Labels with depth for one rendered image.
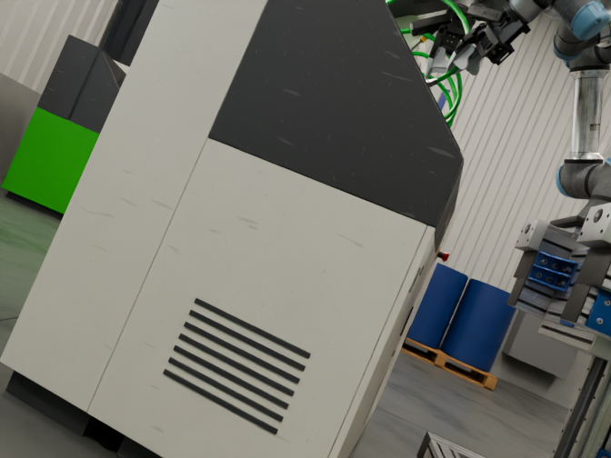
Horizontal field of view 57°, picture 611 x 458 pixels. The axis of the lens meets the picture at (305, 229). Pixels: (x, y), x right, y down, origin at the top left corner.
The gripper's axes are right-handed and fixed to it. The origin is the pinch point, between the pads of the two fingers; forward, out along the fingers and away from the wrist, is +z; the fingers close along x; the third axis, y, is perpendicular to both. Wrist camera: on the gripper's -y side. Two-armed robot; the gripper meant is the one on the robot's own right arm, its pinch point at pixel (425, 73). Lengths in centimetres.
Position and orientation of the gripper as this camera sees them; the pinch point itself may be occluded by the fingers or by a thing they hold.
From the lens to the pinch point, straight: 169.6
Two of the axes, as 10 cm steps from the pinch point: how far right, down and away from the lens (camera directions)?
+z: -4.0, 9.2, -0.2
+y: 8.9, 3.8, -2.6
